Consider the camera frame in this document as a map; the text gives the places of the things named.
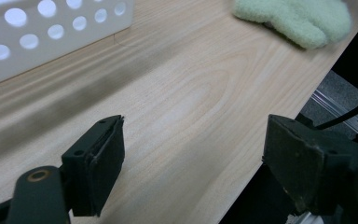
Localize green plush toy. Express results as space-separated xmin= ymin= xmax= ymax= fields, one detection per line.
xmin=232 ymin=0 xmax=352 ymax=50

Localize black cable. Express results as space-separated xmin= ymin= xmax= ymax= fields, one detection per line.
xmin=314 ymin=94 xmax=358 ymax=131

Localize white perforated plastic basket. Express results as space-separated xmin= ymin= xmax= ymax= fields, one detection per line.
xmin=0 ymin=0 xmax=135 ymax=91

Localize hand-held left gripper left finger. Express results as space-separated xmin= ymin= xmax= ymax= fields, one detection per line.
xmin=61 ymin=114 xmax=126 ymax=217

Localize aluminium floor rail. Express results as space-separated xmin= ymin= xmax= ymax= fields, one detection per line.
xmin=310 ymin=89 xmax=358 ymax=133

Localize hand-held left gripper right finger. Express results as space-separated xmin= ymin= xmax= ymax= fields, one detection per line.
xmin=261 ymin=113 xmax=358 ymax=217

